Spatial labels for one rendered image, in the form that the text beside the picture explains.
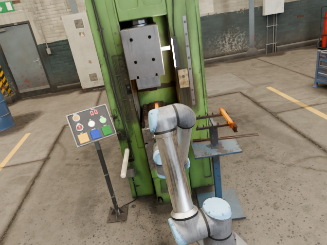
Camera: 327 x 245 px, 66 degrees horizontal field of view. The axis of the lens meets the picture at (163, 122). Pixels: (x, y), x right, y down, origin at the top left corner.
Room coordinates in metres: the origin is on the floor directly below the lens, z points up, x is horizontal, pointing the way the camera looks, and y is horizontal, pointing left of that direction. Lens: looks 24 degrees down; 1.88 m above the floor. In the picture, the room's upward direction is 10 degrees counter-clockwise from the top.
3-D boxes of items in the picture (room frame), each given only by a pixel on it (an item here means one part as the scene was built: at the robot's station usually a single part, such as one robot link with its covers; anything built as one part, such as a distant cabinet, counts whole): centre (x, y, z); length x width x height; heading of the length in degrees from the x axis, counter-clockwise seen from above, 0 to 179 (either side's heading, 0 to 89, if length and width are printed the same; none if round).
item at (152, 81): (2.34, 0.07, 1.32); 0.42 x 0.20 x 0.10; 179
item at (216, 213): (1.05, -0.20, 0.79); 0.17 x 0.15 x 0.18; 102
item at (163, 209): (2.08, 0.07, 0.01); 0.58 x 0.39 x 0.01; 89
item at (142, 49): (2.34, 0.02, 1.56); 0.42 x 0.39 x 0.40; 179
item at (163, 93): (2.66, 0.01, 1.37); 0.41 x 0.10 x 0.91; 89
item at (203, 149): (1.94, -0.41, 0.70); 0.40 x 0.30 x 0.02; 88
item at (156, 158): (1.49, 0.06, 0.98); 0.12 x 0.09 x 0.10; 179
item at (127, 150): (2.05, 0.42, 0.62); 0.44 x 0.05 x 0.05; 179
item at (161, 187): (2.35, 0.01, 0.23); 0.55 x 0.37 x 0.47; 179
